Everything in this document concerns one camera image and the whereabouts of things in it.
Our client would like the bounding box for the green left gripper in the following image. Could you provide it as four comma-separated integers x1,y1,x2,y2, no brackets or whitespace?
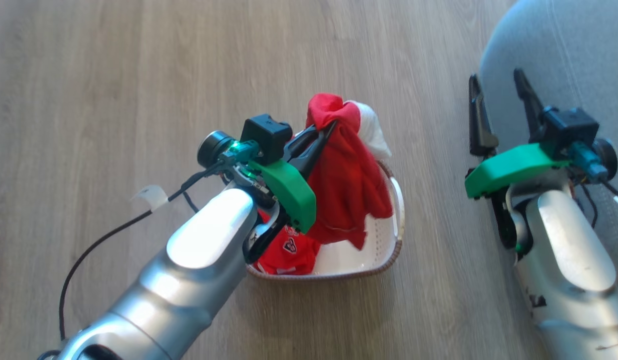
224,120,338,235

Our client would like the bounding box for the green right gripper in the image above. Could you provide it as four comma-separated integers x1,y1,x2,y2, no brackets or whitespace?
464,68,573,200

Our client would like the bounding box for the red garment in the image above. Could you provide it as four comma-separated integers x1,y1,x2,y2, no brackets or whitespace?
304,93,394,251

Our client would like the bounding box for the white basket with brown rim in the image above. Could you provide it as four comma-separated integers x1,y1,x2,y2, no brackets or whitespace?
245,160,405,281

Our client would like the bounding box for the white garment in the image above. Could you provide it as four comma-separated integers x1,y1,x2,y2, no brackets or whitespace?
345,100,393,161

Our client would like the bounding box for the grey fabric sofa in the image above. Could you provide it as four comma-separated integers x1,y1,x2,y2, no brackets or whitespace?
479,0,618,281

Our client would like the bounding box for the red jersey with print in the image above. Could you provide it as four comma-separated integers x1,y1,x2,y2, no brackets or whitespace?
252,210,322,276

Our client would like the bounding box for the white tape tag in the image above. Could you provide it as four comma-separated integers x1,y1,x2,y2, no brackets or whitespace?
131,185,169,211

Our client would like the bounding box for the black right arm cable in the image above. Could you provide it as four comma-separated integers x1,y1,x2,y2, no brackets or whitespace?
569,141,618,229

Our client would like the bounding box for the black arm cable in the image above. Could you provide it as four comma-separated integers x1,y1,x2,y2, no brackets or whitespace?
58,141,262,342
569,141,618,229

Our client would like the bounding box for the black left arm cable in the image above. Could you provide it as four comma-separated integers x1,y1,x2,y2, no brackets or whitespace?
58,141,262,342

